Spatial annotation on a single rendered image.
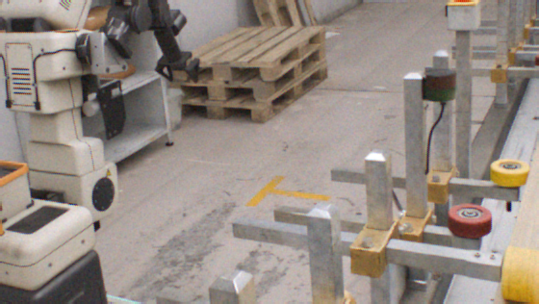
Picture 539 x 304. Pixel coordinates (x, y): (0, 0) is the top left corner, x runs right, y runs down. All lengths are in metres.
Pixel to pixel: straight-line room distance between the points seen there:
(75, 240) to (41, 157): 0.40
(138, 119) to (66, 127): 2.67
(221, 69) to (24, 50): 3.01
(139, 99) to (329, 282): 3.71
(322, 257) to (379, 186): 0.25
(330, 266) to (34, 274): 0.91
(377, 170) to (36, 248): 0.87
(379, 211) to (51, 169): 1.16
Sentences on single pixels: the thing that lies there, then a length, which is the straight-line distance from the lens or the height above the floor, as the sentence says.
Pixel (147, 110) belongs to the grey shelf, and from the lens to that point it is 4.55.
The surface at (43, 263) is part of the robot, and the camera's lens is 1.68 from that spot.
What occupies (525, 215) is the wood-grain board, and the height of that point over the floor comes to 0.90.
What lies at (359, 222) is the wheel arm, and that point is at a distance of 1.43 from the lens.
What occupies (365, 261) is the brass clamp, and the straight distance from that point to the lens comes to 1.12.
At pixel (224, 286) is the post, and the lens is 0.68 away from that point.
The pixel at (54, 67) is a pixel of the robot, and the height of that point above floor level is 1.15.
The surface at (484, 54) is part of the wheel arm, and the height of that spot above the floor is 0.85.
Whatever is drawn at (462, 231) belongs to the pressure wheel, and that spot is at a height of 0.89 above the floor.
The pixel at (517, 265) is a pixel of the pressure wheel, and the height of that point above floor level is 0.97.
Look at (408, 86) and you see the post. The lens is 1.33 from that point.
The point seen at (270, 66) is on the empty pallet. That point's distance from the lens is 4.63.
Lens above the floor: 1.52
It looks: 18 degrees down
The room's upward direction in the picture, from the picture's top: 6 degrees counter-clockwise
